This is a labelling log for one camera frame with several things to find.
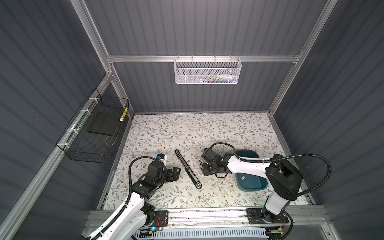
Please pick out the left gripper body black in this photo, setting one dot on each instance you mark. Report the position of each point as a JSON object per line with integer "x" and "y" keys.
{"x": 168, "y": 176}

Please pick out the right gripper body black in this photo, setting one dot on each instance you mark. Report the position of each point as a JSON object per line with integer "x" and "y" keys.
{"x": 209, "y": 169}

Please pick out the black long stapler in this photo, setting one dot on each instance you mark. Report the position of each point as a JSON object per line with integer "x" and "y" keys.
{"x": 188, "y": 170}

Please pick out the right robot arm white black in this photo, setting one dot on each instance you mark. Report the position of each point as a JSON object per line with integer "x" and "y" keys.
{"x": 284, "y": 177}

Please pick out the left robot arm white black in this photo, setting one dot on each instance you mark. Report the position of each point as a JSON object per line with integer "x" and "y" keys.
{"x": 135, "y": 211}

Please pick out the teal plastic tray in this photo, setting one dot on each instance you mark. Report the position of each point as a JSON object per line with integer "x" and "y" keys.
{"x": 251, "y": 183}

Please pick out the yellow marker in basket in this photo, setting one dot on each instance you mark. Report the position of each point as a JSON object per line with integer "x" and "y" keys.
{"x": 123, "y": 115}

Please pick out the black pad in basket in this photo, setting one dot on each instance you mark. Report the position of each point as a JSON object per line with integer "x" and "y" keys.
{"x": 105, "y": 124}

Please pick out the pens in white basket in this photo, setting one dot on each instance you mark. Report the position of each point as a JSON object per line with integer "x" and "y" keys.
{"x": 216, "y": 79}

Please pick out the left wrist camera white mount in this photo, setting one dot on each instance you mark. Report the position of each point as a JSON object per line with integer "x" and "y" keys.
{"x": 162, "y": 158}

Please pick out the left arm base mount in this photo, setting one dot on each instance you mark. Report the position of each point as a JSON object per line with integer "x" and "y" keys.
{"x": 160, "y": 219}

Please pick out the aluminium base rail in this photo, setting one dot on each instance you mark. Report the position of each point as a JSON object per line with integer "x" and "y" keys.
{"x": 196, "y": 216}

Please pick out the white slotted cable duct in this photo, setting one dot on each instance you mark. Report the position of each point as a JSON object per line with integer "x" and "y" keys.
{"x": 203, "y": 233}

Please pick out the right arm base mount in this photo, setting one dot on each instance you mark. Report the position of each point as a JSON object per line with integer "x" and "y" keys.
{"x": 261, "y": 216}

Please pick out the black wire basket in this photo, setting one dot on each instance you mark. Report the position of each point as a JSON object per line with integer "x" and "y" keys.
{"x": 79, "y": 145}

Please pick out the white wire mesh basket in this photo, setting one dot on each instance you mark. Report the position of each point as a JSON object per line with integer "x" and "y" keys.
{"x": 185, "y": 72}

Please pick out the aluminium horizontal back rail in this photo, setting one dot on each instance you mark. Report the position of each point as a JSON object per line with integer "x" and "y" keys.
{"x": 192, "y": 58}

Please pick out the aluminium corner post left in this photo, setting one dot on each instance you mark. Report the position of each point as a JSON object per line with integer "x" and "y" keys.
{"x": 95, "y": 38}

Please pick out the aluminium corner post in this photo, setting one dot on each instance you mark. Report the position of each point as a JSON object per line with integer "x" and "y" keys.
{"x": 307, "y": 46}
{"x": 95, "y": 38}

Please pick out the aluminium corner post right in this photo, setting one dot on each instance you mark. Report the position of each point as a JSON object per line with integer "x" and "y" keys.
{"x": 307, "y": 46}

